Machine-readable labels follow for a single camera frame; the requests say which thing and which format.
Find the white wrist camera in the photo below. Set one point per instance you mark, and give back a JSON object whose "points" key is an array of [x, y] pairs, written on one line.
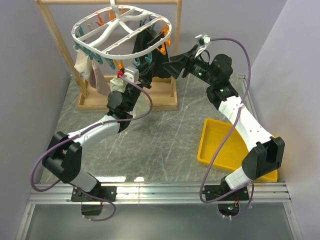
{"points": [[130, 73], [203, 41]]}

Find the black striped underwear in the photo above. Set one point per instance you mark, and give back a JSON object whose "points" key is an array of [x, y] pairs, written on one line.
{"points": [[145, 39]]}

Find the wooden hanger rack frame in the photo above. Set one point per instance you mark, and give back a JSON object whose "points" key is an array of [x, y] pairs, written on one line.
{"points": [[163, 91]]}

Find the yellow plastic tray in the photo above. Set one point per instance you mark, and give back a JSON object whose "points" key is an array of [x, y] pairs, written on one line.
{"points": [[220, 150]]}

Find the teal front clip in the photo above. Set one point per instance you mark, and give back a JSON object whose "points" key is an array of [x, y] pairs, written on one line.
{"points": [[149, 58], [110, 63]]}

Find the beige pink underwear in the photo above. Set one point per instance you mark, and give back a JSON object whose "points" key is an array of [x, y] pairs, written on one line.
{"points": [[91, 72]]}

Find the orange right clip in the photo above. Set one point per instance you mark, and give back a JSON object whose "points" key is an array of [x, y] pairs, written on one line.
{"points": [[163, 47]]}

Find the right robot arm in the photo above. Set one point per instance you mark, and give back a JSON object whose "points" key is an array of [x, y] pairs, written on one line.
{"points": [[227, 101]]}

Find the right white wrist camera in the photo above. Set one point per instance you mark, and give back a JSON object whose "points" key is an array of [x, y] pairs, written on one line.
{"points": [[203, 41]]}

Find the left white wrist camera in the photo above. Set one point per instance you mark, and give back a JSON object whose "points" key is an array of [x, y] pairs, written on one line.
{"points": [[130, 73]]}

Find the white round clip hanger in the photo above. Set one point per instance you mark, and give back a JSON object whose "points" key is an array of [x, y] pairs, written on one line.
{"points": [[104, 32]]}

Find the orange clip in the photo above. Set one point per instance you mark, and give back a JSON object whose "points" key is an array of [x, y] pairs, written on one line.
{"points": [[119, 64], [163, 47]]}

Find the pale green white underwear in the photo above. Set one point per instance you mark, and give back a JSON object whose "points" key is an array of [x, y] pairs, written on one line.
{"points": [[117, 84]]}

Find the aluminium mounting rail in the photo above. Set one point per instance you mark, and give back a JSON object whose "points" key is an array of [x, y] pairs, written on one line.
{"points": [[156, 193]]}

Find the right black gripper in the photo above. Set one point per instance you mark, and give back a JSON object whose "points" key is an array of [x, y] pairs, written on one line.
{"points": [[175, 68]]}

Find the orange front clip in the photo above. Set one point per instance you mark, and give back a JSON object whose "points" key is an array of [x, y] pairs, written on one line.
{"points": [[119, 64]]}

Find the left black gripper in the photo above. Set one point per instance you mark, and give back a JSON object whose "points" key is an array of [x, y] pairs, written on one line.
{"points": [[145, 76]]}

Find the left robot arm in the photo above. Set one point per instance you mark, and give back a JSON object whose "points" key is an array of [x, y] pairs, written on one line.
{"points": [[64, 154]]}

